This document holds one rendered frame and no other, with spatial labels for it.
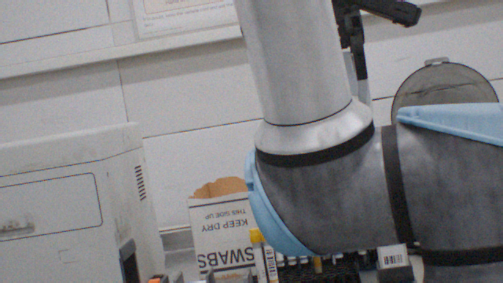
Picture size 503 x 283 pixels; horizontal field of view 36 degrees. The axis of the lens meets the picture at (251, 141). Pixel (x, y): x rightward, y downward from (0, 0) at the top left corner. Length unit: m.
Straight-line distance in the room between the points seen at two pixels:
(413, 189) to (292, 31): 0.18
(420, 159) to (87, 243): 0.55
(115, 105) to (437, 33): 0.72
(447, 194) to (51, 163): 0.59
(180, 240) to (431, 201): 1.08
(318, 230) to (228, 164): 0.98
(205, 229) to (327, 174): 0.69
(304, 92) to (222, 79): 1.01
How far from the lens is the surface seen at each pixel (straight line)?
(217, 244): 1.36
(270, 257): 1.15
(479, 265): 0.71
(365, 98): 1.08
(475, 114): 0.70
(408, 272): 1.12
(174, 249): 1.72
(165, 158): 1.71
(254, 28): 0.67
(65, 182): 1.09
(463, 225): 0.70
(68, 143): 1.09
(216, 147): 1.69
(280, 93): 0.68
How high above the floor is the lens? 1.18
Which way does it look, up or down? 3 degrees down
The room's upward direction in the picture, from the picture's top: 10 degrees counter-clockwise
